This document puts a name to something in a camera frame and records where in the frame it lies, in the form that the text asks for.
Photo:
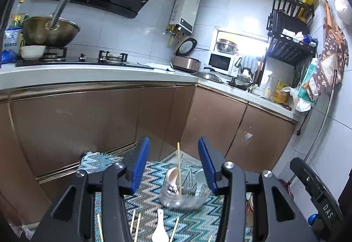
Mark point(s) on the metal mop pole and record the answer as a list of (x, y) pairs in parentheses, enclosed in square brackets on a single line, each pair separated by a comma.
[(326, 118)]

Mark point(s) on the metal basin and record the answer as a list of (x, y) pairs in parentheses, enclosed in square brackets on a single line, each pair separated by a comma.
[(227, 46)]

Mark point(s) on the brown lower cabinets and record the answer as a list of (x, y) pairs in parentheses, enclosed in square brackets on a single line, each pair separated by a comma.
[(82, 126)]

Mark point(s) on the zigzag patterned mat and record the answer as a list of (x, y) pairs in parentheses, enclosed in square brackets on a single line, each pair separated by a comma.
[(192, 220)]

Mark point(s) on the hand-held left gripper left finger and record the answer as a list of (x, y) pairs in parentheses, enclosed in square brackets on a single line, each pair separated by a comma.
[(140, 165)]

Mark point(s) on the white water heater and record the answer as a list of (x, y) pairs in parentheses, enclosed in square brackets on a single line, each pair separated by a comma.
[(185, 13)]

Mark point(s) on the oil bottle yellow cap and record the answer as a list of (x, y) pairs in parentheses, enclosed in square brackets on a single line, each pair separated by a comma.
[(19, 10)]

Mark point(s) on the black dish rack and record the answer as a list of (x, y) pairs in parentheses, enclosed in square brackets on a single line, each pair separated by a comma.
[(286, 48)]

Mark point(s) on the beige ceramic spoon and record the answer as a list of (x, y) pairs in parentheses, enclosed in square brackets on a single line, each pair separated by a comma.
[(172, 177)]

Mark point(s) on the white ceramic spoon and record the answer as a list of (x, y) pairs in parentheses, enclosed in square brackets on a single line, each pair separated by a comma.
[(160, 228)]

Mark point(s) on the white plastic bag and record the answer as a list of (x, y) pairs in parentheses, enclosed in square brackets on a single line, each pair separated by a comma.
[(342, 2)]

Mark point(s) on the blue white packet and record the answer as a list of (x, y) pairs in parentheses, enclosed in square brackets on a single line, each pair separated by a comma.
[(12, 43)]

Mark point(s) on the teal packet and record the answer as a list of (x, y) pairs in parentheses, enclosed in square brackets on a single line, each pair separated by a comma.
[(309, 79)]

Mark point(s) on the black pan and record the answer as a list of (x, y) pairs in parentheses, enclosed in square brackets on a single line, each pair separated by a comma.
[(242, 83)]

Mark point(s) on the metal pot lid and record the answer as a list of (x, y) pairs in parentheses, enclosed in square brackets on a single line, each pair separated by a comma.
[(207, 76)]

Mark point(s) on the brown floral apron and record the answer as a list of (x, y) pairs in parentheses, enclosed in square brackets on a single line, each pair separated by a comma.
[(331, 57)]

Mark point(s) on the brown rice cooker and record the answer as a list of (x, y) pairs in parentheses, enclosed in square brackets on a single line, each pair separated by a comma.
[(187, 61)]

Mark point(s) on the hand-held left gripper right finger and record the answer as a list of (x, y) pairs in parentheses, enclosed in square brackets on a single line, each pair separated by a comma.
[(206, 165)]

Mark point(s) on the white counter cloth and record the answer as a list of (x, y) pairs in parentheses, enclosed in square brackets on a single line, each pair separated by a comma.
[(159, 66)]

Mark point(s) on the brass pipe valves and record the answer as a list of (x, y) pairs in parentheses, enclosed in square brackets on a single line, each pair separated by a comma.
[(173, 32)]

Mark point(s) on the black gas stove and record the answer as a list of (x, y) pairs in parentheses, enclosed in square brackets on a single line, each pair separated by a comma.
[(82, 61)]

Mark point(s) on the small white bag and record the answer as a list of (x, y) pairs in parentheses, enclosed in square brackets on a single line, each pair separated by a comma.
[(301, 101)]

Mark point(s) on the crumpled cloths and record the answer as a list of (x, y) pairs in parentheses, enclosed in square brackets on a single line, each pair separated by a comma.
[(301, 37)]

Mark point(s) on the grey hanging towel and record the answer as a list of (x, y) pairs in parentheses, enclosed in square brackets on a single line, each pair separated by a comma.
[(249, 64)]

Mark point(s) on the white microwave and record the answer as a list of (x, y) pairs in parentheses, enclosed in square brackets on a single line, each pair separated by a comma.
[(221, 63)]

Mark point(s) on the white spray bottle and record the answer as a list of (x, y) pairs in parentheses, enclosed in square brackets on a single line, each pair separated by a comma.
[(269, 87)]

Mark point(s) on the white bowl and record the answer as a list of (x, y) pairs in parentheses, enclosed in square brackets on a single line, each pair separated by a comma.
[(33, 52)]

